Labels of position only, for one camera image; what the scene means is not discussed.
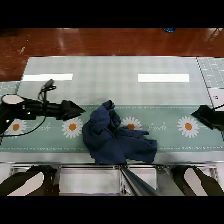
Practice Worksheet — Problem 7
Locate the silver frame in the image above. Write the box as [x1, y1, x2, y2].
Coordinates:
[0, 161, 224, 197]

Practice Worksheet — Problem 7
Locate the dark blue garment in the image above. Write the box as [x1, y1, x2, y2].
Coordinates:
[81, 99, 158, 166]

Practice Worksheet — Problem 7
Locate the black cable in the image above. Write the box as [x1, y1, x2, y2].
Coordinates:
[0, 114, 47, 138]

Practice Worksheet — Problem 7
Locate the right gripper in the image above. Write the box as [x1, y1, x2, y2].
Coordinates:
[190, 104, 224, 132]

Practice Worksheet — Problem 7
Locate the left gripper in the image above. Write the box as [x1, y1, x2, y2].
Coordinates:
[57, 99, 87, 122]

